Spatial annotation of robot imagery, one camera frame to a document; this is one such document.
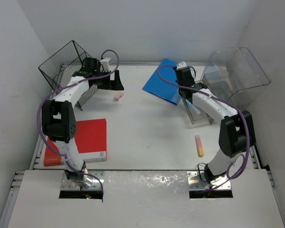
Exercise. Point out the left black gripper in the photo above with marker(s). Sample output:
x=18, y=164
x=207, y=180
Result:
x=113, y=85

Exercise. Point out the pink eraser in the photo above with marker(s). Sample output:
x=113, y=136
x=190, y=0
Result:
x=118, y=96

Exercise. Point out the light blue highlighter marker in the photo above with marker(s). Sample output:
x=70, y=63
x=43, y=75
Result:
x=193, y=107

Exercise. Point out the clear grey drawer organizer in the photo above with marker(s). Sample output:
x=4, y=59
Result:
x=235, y=76

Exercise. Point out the black wire mesh basket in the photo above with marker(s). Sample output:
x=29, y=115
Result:
x=59, y=68

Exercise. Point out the yellow pink highlighter marker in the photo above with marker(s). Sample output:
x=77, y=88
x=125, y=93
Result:
x=199, y=146

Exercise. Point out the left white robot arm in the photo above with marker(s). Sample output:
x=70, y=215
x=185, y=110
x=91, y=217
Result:
x=56, y=118

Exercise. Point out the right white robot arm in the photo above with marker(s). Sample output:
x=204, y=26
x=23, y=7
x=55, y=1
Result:
x=236, y=127

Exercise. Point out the blue folder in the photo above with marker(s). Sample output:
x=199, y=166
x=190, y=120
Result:
x=161, y=89

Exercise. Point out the red notebook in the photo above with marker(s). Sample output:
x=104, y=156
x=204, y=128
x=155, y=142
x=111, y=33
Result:
x=91, y=141

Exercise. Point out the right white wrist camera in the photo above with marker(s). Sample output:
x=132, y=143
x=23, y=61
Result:
x=181, y=65

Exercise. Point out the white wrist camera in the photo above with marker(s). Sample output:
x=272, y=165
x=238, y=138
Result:
x=181, y=65
x=105, y=63

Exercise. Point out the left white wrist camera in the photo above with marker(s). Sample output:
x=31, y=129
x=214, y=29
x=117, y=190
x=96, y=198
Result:
x=105, y=63

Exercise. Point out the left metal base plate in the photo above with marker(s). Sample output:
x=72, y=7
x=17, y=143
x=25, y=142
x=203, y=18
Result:
x=76, y=182

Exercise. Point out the metal base plate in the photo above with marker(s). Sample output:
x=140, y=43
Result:
x=196, y=182
x=76, y=182

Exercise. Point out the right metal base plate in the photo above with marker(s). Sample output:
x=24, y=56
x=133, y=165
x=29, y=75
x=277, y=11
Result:
x=196, y=182

